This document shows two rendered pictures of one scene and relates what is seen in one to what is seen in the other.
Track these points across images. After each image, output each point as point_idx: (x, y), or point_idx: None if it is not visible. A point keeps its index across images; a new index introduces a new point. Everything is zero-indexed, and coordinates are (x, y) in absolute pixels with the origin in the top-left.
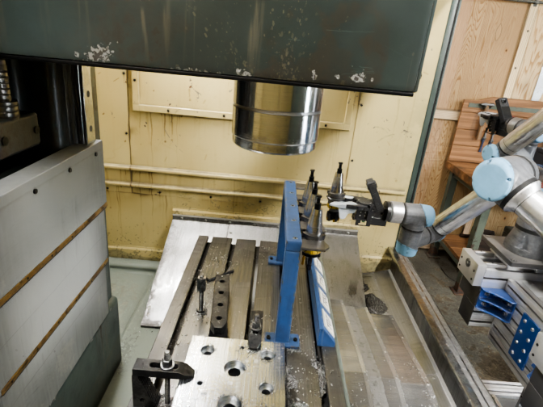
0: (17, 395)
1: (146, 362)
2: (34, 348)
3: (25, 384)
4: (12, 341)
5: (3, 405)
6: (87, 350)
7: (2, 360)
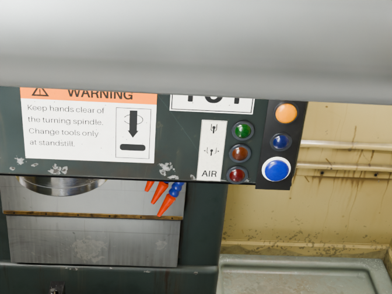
0: (23, 227)
1: (57, 288)
2: (44, 210)
3: (32, 227)
4: (21, 189)
5: (7, 221)
6: (136, 274)
7: (9, 194)
